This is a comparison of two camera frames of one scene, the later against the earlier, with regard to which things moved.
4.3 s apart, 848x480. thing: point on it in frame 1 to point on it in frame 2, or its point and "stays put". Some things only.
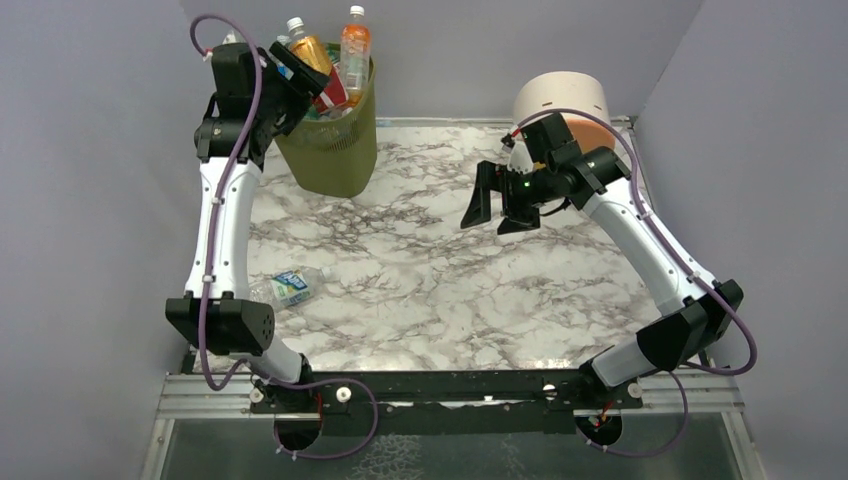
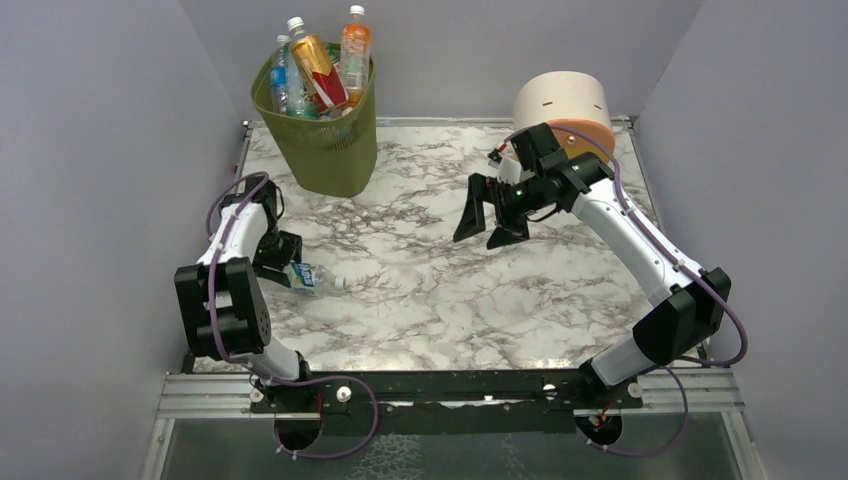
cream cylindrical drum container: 568,91 stays put
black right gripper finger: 511,226 to 502,237
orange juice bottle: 354,54 stays put
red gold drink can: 332,92 stays put
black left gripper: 299,66 to 282,255
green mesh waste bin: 335,154 stays put
